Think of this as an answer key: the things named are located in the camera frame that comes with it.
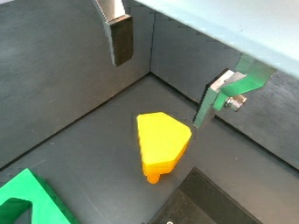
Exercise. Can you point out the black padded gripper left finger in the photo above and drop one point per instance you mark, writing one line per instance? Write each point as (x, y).
(119, 29)

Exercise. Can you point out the green shape sorter board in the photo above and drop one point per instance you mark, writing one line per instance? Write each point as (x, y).
(28, 192)

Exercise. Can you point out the green metal gripper right finger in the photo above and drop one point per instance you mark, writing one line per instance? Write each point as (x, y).
(224, 92)

